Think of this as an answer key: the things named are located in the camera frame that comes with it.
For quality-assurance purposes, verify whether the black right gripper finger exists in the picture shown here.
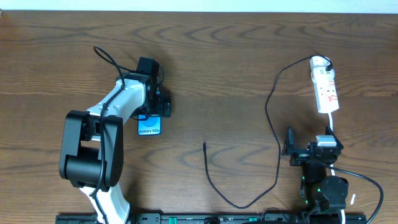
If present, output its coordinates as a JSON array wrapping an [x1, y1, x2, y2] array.
[[325, 126, 335, 136], [284, 125, 295, 149]]

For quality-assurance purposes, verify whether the blue Galaxy smartphone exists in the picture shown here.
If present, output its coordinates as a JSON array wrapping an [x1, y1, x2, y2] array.
[[137, 114, 161, 136]]

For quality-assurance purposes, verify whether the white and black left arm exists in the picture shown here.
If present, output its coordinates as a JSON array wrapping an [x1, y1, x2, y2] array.
[[55, 70, 170, 223]]

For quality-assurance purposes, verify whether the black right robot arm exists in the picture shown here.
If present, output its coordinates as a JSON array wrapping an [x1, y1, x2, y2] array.
[[282, 126, 349, 223]]

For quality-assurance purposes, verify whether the white charger plug adapter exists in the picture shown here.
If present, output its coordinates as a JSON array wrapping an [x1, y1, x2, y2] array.
[[310, 55, 332, 70]]

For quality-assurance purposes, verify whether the white power strip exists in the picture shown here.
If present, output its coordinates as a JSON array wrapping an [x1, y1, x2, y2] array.
[[311, 67, 339, 114]]

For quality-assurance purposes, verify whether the white paper tag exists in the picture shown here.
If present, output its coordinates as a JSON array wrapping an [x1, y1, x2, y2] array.
[[350, 194, 356, 205]]

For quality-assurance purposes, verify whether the white power strip cord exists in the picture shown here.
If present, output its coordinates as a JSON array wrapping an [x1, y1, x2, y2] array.
[[328, 112, 346, 224]]

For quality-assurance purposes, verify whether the black charger cable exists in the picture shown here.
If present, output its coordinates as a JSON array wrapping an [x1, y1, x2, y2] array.
[[202, 54, 333, 210]]

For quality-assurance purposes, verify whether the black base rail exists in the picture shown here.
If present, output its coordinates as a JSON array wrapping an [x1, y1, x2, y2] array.
[[55, 212, 367, 224]]

